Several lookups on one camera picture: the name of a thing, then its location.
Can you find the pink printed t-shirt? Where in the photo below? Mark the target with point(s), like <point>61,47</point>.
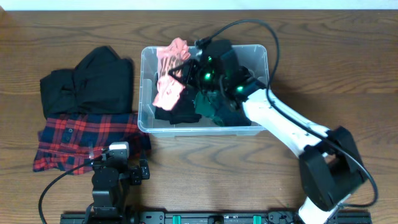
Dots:
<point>168,88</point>

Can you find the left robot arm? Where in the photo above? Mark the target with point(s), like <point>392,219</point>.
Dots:
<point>109,202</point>

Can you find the black mounting rail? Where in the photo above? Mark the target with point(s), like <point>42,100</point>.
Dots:
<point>243,218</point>

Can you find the large black garment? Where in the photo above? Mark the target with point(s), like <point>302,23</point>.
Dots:
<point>100,84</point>

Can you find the black taped garment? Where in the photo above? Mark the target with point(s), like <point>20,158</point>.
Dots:
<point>182,112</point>

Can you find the clear plastic storage bin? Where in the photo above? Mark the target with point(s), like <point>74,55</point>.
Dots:
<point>253,57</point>

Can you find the dark navy garment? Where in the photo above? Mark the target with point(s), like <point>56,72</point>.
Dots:
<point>225,117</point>

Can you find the red navy plaid shirt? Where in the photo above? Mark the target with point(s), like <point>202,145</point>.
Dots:
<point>70,140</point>

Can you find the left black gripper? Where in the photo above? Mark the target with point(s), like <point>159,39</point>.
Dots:
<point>137,173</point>

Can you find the dark green taped garment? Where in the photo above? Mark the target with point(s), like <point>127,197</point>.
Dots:
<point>204,107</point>

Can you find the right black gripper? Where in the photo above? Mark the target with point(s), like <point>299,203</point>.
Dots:
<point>181,68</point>

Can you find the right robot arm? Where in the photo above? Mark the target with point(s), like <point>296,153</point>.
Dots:
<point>330,166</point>

